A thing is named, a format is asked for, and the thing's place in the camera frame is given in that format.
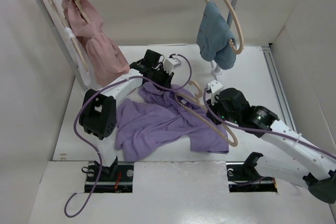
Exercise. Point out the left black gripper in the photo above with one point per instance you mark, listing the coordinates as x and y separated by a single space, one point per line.
167 77

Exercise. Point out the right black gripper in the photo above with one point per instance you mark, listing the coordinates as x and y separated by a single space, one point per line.
212 107

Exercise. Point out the purple t shirt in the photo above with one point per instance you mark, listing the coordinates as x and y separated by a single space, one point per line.
143 127

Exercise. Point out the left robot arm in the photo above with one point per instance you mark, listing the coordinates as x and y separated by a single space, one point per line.
98 115

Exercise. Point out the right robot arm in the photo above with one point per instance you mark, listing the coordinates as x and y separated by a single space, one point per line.
311 167

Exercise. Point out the pink dress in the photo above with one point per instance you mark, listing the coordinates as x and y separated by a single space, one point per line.
105 56

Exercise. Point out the blue garment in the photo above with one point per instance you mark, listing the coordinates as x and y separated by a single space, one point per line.
213 38

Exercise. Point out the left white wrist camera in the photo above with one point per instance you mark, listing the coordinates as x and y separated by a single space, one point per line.
170 64

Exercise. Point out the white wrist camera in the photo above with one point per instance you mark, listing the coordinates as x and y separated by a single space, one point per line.
214 87
170 64

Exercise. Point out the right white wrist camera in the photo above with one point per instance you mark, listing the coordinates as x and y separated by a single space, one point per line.
214 87

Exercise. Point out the aluminium rail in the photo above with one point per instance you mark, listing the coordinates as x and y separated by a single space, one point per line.
285 113

